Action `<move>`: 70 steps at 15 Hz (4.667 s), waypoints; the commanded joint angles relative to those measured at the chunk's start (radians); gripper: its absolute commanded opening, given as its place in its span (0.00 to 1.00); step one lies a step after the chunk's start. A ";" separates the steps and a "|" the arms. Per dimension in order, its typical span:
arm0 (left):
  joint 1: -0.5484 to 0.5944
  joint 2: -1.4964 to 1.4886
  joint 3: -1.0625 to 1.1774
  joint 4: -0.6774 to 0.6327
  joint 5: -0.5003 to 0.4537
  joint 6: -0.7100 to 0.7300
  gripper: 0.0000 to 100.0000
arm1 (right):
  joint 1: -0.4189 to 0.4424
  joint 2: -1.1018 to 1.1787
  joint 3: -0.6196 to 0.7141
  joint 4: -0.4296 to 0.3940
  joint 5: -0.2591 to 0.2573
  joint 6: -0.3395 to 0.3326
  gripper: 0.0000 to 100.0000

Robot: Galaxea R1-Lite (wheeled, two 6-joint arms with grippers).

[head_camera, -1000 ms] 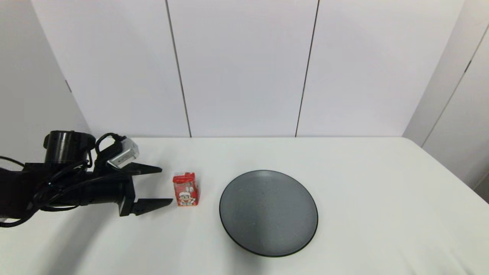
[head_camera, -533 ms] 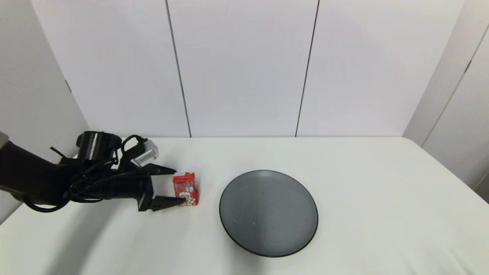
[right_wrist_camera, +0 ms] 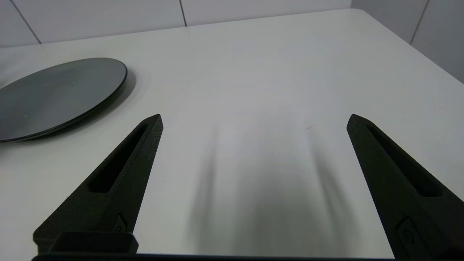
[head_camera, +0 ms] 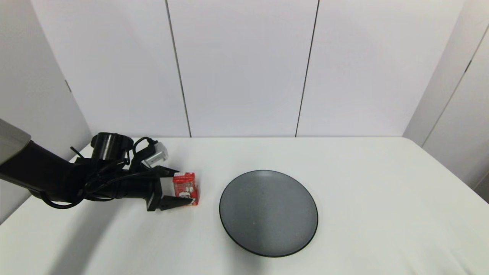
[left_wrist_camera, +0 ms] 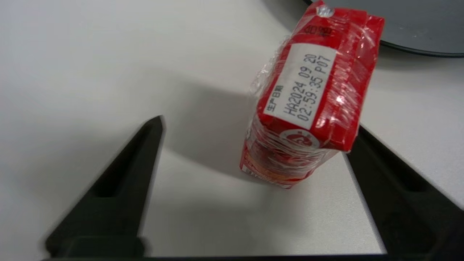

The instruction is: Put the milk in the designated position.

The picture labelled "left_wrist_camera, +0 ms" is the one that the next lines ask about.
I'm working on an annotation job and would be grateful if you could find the dark grey round plate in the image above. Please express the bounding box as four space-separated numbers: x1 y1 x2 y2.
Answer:
303 0 464 58

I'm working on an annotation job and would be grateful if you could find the red milk carton with cartoon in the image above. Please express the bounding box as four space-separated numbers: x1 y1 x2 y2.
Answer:
239 0 385 190

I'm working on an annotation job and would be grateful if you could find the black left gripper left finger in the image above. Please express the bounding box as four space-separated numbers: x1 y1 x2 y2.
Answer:
45 116 164 255

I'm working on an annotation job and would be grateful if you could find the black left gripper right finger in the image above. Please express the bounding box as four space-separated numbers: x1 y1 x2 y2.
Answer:
343 125 464 257

